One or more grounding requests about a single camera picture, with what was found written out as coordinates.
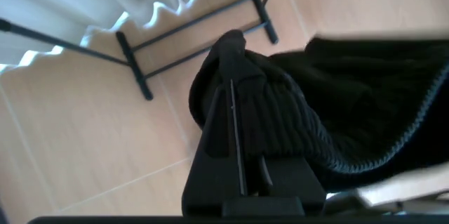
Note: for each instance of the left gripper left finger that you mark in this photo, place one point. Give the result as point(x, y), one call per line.
point(207, 182)

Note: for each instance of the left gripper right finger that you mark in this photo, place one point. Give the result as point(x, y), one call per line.
point(287, 178)

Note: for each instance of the black shorts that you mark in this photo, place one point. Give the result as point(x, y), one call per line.
point(350, 111)

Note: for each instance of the black clothes rack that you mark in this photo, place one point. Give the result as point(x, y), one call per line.
point(135, 66)

